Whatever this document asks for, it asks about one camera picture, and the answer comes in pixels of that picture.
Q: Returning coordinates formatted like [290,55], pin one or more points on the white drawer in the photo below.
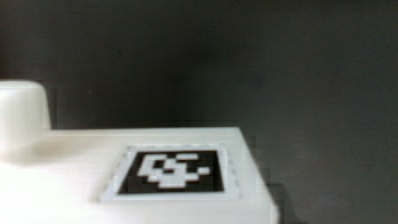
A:
[121,176]

